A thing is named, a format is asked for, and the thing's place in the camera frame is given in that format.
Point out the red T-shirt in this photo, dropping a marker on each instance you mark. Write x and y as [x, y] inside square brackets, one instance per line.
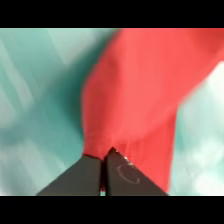
[140, 93]

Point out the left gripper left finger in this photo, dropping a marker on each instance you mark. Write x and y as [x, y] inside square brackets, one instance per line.
[78, 180]

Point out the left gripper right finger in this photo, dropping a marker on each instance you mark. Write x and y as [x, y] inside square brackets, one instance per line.
[128, 178]

